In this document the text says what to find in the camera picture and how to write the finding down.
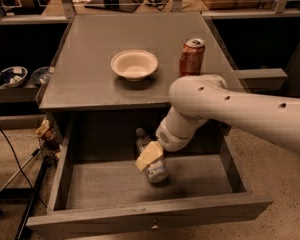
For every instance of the dark glass bowl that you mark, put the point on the dark glass bowl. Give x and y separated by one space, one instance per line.
41 75

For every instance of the black monitor stand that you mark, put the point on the black monitor stand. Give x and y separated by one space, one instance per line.
127 6

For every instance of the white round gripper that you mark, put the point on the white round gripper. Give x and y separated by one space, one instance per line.
167 139

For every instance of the grey cabinet with counter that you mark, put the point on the grey cabinet with counter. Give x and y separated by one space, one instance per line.
108 108

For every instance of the black tripod leg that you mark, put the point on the black tripod leg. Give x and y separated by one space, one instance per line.
23 232

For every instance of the grey right side ledge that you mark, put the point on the grey right side ledge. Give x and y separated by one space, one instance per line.
258 80

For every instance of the white paper bowl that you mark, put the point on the white paper bowl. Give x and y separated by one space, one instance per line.
134 65

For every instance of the crumpled snack wrapper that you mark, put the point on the crumpled snack wrapper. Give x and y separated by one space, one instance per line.
47 133

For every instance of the open grey top drawer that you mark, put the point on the open grey top drawer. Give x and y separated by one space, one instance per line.
106 194

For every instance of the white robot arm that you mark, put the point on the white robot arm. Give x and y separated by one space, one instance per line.
196 99

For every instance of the grey low shelf bench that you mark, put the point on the grey low shelf bench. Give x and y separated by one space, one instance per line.
24 93

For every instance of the small metal drawer knob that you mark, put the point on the small metal drawer knob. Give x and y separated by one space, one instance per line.
154 225

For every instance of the blue plastic water bottle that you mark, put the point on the blue plastic water bottle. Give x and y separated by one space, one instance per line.
157 171

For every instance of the orange soda can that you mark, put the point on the orange soda can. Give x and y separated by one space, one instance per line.
191 58

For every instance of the white bowl with items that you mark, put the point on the white bowl with items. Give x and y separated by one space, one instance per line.
13 76

